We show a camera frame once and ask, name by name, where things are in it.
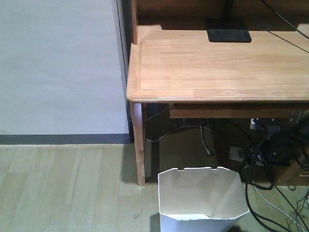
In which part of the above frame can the grey cable under desk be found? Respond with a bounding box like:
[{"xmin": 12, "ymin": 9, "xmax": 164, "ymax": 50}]
[{"xmin": 144, "ymin": 106, "xmax": 213, "ymax": 157}]

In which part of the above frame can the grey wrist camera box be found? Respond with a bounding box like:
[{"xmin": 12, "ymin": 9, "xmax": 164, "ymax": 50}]
[{"xmin": 250, "ymin": 118, "xmax": 280, "ymax": 130}]

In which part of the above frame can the black thick cable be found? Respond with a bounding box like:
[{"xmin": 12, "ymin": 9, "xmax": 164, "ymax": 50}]
[{"xmin": 245, "ymin": 137, "xmax": 309, "ymax": 232}]

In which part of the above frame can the white paper trash bin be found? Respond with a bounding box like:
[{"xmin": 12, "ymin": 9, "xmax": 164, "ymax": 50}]
[{"xmin": 158, "ymin": 167, "xmax": 249, "ymax": 232}]

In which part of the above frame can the black monitor stand base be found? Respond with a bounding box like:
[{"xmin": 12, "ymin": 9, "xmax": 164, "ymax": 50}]
[{"xmin": 205, "ymin": 0, "xmax": 252, "ymax": 44}]

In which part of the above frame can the white power strip under desk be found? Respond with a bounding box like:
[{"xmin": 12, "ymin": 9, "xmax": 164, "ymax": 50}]
[{"xmin": 229, "ymin": 146, "xmax": 254, "ymax": 168}]

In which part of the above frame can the light wooden desk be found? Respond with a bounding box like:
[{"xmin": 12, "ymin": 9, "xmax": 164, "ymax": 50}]
[{"xmin": 126, "ymin": 0, "xmax": 309, "ymax": 186}]

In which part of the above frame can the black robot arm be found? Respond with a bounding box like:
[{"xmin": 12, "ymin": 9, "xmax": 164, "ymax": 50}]
[{"xmin": 260, "ymin": 110, "xmax": 309, "ymax": 165}]

